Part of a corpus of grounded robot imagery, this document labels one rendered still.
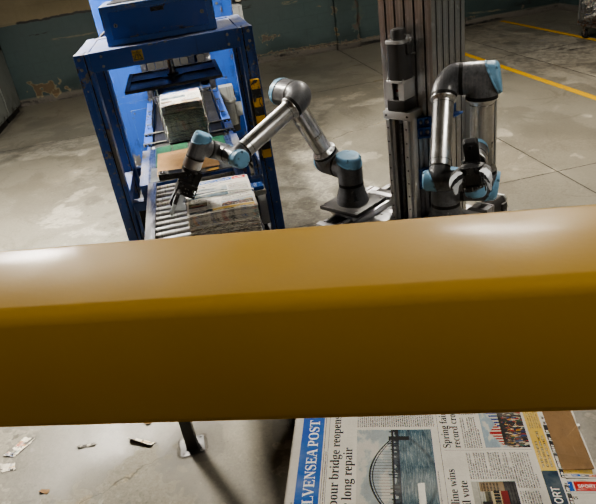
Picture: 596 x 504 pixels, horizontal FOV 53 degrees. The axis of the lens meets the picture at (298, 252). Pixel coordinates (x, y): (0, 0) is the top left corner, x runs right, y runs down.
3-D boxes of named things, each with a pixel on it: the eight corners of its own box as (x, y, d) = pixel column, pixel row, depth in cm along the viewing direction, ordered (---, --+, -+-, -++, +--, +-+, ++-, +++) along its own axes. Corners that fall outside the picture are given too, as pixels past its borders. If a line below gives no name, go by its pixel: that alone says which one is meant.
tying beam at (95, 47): (254, 44, 325) (251, 25, 320) (78, 75, 314) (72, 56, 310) (240, 30, 384) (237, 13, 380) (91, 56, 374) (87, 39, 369)
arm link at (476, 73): (462, 194, 246) (460, 58, 221) (500, 194, 241) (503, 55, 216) (459, 206, 236) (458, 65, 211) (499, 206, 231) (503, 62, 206)
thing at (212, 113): (238, 145, 420) (235, 131, 416) (146, 163, 413) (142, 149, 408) (219, 98, 554) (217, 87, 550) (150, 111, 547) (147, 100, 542)
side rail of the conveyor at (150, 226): (161, 325, 235) (153, 299, 229) (147, 328, 234) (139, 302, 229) (161, 200, 352) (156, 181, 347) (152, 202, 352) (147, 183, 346)
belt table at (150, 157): (252, 179, 358) (249, 163, 353) (143, 201, 350) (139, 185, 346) (238, 145, 419) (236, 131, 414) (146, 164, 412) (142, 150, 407)
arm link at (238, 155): (327, 100, 247) (242, 177, 236) (311, 97, 256) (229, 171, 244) (315, 77, 240) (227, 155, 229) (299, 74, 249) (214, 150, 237)
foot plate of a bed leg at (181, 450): (209, 452, 264) (208, 451, 264) (176, 461, 263) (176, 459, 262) (207, 431, 276) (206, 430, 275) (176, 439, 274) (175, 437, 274)
